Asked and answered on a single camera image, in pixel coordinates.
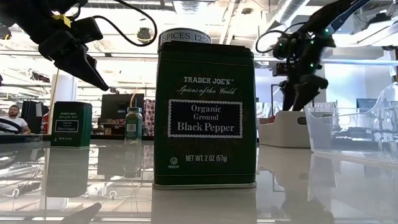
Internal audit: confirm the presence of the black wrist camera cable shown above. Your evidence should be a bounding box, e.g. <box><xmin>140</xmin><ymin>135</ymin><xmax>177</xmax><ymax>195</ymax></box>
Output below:
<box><xmin>91</xmin><ymin>0</ymin><xmax>159</xmax><ymax>48</ymax></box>

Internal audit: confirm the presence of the dark wall screen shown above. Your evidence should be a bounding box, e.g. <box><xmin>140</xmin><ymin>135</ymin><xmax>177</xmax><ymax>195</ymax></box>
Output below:
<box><xmin>356</xmin><ymin>98</ymin><xmax>379</xmax><ymax>110</ymax></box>

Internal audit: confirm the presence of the yellow tape tag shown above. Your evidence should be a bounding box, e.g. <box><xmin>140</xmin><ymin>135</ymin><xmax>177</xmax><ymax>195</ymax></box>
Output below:
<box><xmin>51</xmin><ymin>12</ymin><xmax>72</xmax><ymax>28</ymax></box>

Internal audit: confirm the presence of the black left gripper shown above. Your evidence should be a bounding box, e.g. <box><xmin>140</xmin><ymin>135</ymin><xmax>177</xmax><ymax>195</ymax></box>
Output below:
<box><xmin>39</xmin><ymin>29</ymin><xmax>109</xmax><ymax>92</ymax></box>

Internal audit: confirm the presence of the green black pepper tin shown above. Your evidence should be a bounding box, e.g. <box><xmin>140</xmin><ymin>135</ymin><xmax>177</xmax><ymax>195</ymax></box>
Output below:
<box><xmin>152</xmin><ymin>40</ymin><xmax>258</xmax><ymax>190</ymax></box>
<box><xmin>50</xmin><ymin>101</ymin><xmax>93</xmax><ymax>147</ymax></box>

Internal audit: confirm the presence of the black ceiling lamp yellow ring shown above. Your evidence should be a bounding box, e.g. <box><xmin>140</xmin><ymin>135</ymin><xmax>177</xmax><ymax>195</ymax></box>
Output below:
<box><xmin>136</xmin><ymin>27</ymin><xmax>152</xmax><ymax>44</ymax></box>

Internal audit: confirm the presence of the black computer tower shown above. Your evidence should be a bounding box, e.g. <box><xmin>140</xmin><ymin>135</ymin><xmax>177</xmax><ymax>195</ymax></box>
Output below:
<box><xmin>20</xmin><ymin>100</ymin><xmax>50</xmax><ymax>135</ymax></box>

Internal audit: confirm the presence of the black aluminium table frame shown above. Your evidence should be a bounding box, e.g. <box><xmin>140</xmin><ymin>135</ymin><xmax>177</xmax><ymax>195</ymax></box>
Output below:
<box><xmin>0</xmin><ymin>133</ymin><xmax>155</xmax><ymax>144</ymax></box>

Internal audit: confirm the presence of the floral patterned cloth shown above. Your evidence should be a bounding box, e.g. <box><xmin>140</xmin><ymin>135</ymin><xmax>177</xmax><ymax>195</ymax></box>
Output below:
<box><xmin>143</xmin><ymin>98</ymin><xmax>155</xmax><ymax>137</ymax></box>

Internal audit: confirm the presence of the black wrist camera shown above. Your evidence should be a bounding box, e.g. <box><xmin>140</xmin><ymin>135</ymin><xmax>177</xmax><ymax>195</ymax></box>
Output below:
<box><xmin>70</xmin><ymin>17</ymin><xmax>104</xmax><ymax>43</ymax></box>
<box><xmin>272</xmin><ymin>62</ymin><xmax>289</xmax><ymax>77</ymax></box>

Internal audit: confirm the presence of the clear plastic bin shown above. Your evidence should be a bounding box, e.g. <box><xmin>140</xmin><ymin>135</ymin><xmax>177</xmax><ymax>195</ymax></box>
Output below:
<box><xmin>303</xmin><ymin>81</ymin><xmax>398</xmax><ymax>162</ymax></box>

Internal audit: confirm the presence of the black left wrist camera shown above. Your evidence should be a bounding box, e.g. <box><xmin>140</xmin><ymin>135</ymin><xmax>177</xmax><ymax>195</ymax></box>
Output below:
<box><xmin>70</xmin><ymin>17</ymin><xmax>104</xmax><ymax>43</ymax></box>

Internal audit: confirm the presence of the white round column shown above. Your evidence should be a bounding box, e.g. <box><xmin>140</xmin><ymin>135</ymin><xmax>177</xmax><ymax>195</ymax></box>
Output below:
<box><xmin>49</xmin><ymin>73</ymin><xmax>78</xmax><ymax>135</ymax></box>

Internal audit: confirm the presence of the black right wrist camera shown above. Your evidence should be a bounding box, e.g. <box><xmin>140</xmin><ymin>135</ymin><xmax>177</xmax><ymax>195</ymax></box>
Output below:
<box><xmin>272</xmin><ymin>62</ymin><xmax>289</xmax><ymax>77</ymax></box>

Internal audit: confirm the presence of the black computer monitor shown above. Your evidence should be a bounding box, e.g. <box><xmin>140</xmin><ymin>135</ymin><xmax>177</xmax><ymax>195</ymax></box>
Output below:
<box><xmin>101</xmin><ymin>93</ymin><xmax>146</xmax><ymax>119</ymax></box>

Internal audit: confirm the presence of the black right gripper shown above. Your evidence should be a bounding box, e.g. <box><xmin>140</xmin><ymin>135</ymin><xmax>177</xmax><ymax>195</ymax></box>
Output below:
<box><xmin>281</xmin><ymin>74</ymin><xmax>330</xmax><ymax>112</ymax></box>

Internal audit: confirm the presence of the person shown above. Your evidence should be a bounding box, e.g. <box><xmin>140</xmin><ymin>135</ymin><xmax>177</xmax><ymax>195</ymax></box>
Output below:
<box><xmin>0</xmin><ymin>105</ymin><xmax>32</xmax><ymax>135</ymax></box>

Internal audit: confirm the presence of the white plastic bin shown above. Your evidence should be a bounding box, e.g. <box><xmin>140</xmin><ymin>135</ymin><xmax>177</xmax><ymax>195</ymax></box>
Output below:
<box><xmin>257</xmin><ymin>110</ymin><xmax>312</xmax><ymax>149</ymax></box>

